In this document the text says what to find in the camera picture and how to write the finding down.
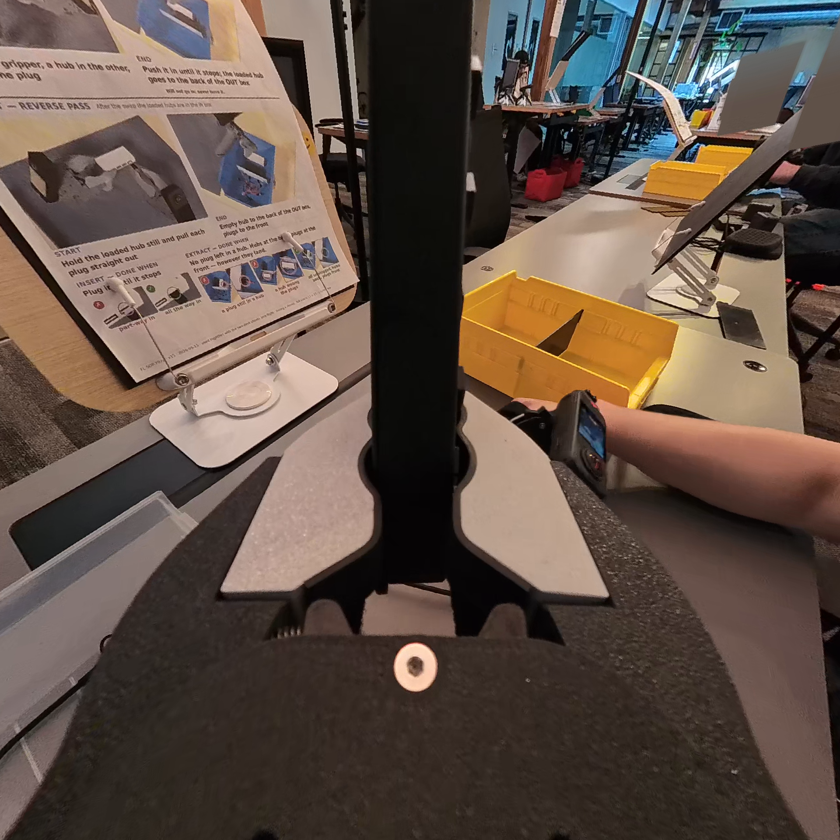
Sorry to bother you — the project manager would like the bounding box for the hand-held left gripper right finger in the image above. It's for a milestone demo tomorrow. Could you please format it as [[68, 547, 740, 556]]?
[[447, 392, 614, 631]]

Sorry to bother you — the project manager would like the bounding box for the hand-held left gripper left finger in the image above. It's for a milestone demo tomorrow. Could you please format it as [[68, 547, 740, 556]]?
[[218, 394, 388, 631]]

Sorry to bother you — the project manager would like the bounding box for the yellow plastic bin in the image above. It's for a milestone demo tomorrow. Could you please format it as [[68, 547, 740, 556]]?
[[642, 143, 756, 202], [460, 271, 681, 412]]

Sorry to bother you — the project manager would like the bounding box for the black USB hub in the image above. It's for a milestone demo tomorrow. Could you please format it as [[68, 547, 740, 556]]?
[[365, 0, 476, 586]]

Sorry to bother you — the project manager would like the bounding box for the clear plastic bin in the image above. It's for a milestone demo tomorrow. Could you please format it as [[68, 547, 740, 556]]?
[[0, 490, 200, 778]]

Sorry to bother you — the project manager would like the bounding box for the person's right forearm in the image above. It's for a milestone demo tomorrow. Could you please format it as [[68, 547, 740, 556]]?
[[598, 394, 840, 542]]

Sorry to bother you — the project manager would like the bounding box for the silver laptop stand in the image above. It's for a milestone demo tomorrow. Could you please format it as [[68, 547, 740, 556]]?
[[646, 243, 741, 317]]

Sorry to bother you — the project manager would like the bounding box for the grey table plate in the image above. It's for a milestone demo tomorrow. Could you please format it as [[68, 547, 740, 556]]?
[[716, 301, 767, 351]]

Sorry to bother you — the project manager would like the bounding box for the dark flat desk mat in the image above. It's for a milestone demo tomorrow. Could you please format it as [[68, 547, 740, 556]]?
[[11, 440, 187, 568]]

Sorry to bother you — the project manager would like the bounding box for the black office chair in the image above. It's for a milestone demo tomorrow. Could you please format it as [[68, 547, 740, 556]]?
[[785, 273, 840, 384], [466, 59, 514, 259]]

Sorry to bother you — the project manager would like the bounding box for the grey laptop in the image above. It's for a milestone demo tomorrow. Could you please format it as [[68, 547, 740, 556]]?
[[653, 79, 840, 271]]

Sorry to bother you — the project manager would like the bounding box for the instruction poster board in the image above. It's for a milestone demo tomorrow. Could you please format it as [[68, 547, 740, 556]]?
[[0, 0, 359, 416]]

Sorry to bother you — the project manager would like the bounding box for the black stand pole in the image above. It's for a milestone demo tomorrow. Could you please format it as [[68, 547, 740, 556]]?
[[329, 0, 370, 305]]

